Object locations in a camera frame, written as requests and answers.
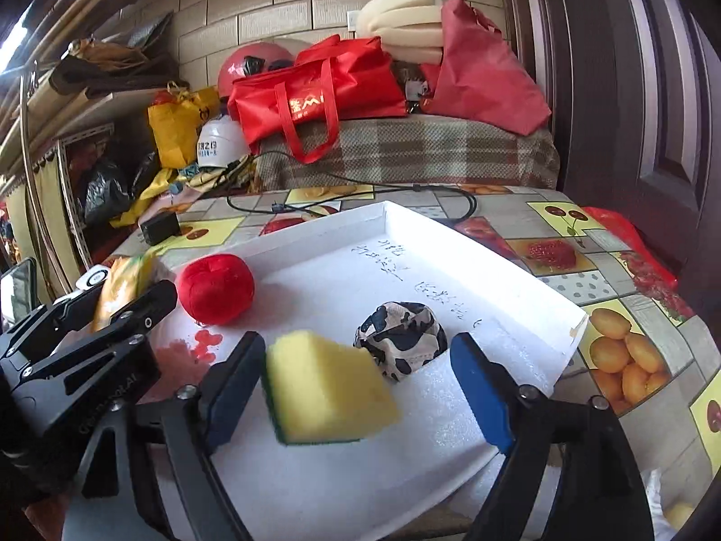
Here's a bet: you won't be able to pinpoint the black cable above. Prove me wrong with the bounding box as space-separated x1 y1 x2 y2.
226 150 479 222

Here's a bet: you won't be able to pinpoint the white plastic bag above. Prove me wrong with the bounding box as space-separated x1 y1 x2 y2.
641 467 696 533

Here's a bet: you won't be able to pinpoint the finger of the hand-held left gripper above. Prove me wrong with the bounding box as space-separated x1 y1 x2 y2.
5 334 164 452
39 280 179 350

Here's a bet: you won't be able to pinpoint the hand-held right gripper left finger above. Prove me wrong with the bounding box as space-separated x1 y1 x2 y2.
76 331 267 541

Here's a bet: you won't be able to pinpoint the red cloth bag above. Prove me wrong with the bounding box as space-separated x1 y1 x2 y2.
418 0 553 137

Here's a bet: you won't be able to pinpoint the black plastic bag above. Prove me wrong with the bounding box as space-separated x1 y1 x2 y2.
82 159 134 226

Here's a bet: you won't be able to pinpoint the cream foam pieces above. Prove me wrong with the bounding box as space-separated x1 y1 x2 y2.
357 0 447 66

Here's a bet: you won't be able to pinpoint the yellow shopping bag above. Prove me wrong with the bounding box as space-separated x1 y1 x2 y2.
147 82 222 170

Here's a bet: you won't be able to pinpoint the red tote bag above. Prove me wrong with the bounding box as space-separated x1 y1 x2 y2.
228 35 409 165

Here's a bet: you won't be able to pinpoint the metal shelf rack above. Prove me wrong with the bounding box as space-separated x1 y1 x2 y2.
0 0 189 305

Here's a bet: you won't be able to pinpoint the white foam tray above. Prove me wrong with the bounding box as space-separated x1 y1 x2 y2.
147 199 589 539

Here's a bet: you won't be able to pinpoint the black power adapter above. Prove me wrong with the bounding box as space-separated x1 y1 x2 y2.
138 213 182 247

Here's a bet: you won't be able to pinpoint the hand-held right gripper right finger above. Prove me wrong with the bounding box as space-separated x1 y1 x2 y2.
449 331 655 541

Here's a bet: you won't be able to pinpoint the white helmet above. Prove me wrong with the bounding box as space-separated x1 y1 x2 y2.
196 115 250 170

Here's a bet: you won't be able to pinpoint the dark wooden door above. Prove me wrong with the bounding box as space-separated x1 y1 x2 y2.
501 0 721 316

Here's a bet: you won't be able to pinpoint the red plush ball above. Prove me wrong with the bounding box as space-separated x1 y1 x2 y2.
176 253 256 326

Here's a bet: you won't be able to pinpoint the yellow sponge with green scrub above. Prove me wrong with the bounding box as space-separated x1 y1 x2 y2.
260 330 403 445

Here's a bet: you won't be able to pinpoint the cow print cloth ball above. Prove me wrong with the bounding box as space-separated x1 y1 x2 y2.
354 301 449 383

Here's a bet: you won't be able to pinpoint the pink helmet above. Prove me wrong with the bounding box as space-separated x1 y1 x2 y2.
217 41 298 103

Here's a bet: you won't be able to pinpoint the plaid blanket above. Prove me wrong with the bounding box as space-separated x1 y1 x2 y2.
252 114 562 191

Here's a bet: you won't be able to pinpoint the yellow orange packet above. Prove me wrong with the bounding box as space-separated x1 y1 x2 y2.
91 252 159 332

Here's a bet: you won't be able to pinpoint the crumpled red plastic bag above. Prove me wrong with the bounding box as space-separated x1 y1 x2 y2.
580 206 680 288

